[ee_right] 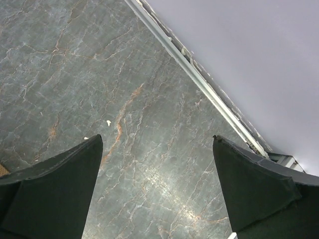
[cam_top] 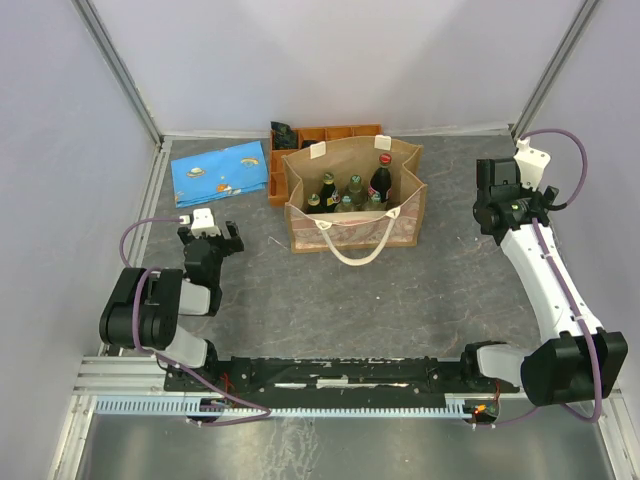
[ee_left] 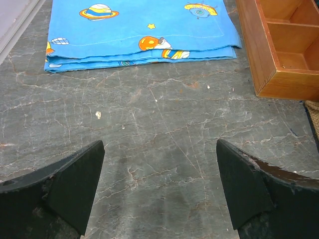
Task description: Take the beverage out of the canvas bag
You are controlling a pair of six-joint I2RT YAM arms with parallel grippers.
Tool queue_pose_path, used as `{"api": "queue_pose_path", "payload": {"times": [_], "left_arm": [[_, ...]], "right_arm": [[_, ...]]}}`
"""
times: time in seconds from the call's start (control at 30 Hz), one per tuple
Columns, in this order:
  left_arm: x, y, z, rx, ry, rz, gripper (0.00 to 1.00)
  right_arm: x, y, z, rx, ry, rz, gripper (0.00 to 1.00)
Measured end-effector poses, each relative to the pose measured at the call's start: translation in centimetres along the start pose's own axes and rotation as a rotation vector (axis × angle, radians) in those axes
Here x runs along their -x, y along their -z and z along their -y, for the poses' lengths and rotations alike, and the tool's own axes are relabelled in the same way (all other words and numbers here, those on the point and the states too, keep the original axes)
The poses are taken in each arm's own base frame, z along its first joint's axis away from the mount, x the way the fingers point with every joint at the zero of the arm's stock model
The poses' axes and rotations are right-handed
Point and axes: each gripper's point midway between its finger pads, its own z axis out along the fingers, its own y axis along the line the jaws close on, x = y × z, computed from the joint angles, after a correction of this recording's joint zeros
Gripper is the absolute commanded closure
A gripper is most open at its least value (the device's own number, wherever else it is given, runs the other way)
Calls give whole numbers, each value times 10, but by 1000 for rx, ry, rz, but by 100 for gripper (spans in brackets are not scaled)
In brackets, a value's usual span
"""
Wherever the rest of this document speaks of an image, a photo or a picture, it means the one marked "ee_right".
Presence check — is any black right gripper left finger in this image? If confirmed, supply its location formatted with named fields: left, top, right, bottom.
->
left=0, top=134, right=103, bottom=239

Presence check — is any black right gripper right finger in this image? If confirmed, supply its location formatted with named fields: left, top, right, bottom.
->
left=213, top=135, right=319, bottom=239

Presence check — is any aluminium frame rail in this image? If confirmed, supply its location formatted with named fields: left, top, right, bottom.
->
left=126, top=0, right=304, bottom=172

